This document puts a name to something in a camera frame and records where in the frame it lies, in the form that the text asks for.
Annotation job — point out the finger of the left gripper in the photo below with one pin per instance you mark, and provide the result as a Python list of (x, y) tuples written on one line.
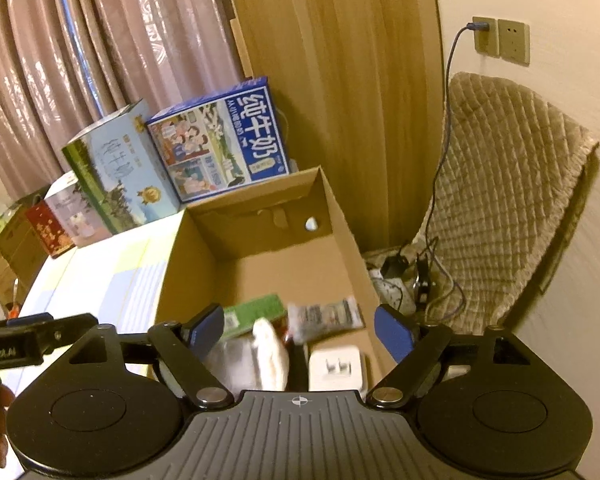
[(30, 319), (59, 332)]

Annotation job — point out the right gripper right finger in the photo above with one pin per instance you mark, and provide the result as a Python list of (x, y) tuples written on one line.
[(397, 333)]

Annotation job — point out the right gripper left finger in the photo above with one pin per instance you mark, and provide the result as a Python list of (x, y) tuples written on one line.
[(203, 330)]

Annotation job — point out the green toothpaste box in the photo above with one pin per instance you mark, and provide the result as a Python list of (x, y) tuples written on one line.
[(240, 318)]

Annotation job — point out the white cylindrical bottle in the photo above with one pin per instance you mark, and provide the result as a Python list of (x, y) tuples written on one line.
[(272, 356)]

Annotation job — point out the white square night light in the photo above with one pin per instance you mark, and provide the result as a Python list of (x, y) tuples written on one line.
[(338, 369)]

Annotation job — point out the clear packet of screws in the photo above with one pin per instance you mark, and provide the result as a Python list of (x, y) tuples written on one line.
[(313, 322)]

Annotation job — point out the black lighter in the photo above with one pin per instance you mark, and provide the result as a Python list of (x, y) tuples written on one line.
[(298, 373)]

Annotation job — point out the brown cardboard carton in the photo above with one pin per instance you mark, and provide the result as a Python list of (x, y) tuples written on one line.
[(21, 258)]

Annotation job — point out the black power adapter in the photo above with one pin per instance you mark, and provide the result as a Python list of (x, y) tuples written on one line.
[(406, 285)]

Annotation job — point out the red gift box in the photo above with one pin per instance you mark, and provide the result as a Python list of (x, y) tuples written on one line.
[(52, 235)]

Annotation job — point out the checkered bed sheet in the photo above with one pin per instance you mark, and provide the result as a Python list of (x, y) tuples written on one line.
[(118, 280)]

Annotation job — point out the white humidifier box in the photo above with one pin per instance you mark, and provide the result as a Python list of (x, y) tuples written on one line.
[(75, 213)]

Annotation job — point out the brown cardboard box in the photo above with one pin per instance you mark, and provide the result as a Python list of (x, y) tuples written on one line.
[(287, 236)]

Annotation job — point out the green light-blue milk box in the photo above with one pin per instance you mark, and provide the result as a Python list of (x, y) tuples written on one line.
[(120, 171)]

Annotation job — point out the blue milk carton box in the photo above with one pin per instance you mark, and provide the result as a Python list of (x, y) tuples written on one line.
[(215, 143)]

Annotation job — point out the quilted beige chair cover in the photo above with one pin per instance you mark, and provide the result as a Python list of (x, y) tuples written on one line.
[(513, 165)]

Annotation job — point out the pink curtain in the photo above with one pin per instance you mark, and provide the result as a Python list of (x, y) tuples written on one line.
[(66, 63)]

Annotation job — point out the wooden wardrobe panel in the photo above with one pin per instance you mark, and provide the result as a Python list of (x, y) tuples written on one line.
[(359, 83)]

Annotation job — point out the wall socket with plug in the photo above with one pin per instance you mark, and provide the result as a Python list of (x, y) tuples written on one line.
[(486, 36)]

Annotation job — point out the empty wall socket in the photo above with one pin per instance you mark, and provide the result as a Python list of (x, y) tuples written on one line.
[(514, 41)]

